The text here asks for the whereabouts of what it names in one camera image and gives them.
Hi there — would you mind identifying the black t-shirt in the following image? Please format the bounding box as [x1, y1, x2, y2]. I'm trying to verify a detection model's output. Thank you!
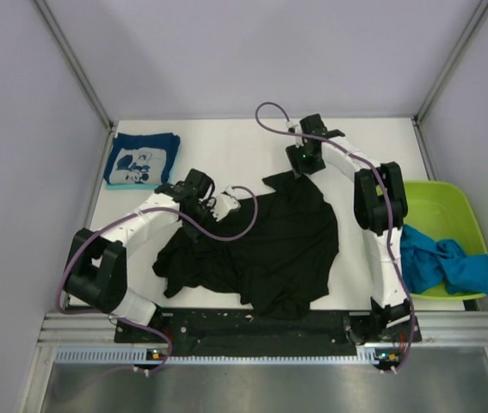
[152, 171, 339, 320]

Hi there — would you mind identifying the aluminium frame rail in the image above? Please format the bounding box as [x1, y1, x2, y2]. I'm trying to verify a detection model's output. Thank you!
[37, 311, 488, 347]

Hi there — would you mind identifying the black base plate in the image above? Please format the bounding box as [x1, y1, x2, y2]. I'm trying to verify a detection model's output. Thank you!
[113, 307, 423, 358]

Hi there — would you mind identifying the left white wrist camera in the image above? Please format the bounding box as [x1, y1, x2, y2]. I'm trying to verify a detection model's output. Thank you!
[212, 192, 240, 222]

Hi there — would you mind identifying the aluminium corner post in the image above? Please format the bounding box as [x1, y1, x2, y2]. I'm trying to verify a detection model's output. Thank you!
[31, 0, 114, 131]
[413, 0, 488, 126]

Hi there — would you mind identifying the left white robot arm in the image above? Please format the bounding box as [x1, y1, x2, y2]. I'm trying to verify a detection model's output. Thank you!
[60, 169, 215, 342]

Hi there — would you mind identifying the left aluminium corner post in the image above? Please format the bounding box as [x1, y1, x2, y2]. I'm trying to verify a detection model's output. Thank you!
[31, 0, 114, 131]

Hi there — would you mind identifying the folded navy printed t-shirt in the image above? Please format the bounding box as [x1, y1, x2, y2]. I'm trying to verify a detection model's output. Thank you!
[103, 133, 181, 187]

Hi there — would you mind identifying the right aluminium corner post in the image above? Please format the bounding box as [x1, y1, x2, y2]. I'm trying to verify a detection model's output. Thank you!
[413, 0, 488, 126]

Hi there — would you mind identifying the folded turquoise t-shirt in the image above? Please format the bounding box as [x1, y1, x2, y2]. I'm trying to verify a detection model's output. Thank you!
[103, 183, 158, 190]

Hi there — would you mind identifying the grey slotted cable duct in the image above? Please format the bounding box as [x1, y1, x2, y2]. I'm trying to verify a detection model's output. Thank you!
[55, 346, 402, 363]

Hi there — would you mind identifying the blue crumpled t-shirt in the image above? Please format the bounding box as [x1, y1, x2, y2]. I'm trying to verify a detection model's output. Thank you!
[400, 225, 488, 295]

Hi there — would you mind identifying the green plastic basin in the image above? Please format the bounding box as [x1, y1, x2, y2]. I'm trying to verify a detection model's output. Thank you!
[404, 181, 488, 301]

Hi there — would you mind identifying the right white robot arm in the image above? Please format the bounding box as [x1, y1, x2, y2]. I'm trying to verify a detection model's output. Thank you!
[286, 114, 411, 341]

